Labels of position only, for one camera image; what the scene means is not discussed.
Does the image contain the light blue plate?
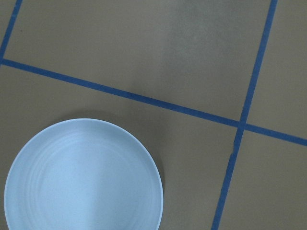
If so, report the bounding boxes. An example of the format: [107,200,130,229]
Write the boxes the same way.
[4,118,163,230]

